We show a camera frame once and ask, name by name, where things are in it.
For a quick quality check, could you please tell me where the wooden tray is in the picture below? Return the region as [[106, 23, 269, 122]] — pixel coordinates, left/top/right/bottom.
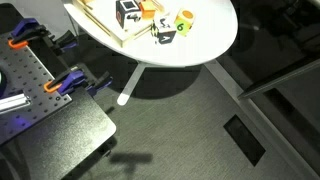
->
[[72, 0, 164, 47]]

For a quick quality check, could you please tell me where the black white letter cube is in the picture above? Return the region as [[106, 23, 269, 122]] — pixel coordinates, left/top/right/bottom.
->
[[151, 16, 176, 45]]

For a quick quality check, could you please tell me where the yellow orange number cube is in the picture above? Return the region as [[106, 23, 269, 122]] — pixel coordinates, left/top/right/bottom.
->
[[174, 8, 195, 36]]

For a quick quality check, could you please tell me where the round white table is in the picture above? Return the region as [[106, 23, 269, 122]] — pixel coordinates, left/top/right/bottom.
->
[[62, 0, 238, 105]]

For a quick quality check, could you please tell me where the orange cup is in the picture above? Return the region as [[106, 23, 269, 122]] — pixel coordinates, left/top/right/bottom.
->
[[139, 0, 156, 19]]

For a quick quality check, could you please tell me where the black white patterned cube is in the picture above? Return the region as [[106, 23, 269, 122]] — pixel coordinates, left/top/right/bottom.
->
[[116, 0, 142, 29]]

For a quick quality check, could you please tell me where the dark floor hatch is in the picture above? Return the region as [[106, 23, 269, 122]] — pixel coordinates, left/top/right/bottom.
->
[[224, 115, 266, 166]]

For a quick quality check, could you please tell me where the purple clamp with orange tips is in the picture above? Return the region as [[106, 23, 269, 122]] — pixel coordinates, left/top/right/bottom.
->
[[43, 63, 113, 96]]

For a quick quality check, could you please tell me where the black cart top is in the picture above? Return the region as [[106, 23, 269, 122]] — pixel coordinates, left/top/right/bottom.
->
[[0, 89, 116, 180]]

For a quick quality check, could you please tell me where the black perforated breadboard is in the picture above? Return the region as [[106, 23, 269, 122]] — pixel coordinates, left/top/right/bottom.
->
[[0, 32, 72, 144]]

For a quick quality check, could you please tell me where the aluminium extrusion rail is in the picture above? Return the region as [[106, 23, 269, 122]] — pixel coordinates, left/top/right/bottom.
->
[[0, 94, 31, 113]]

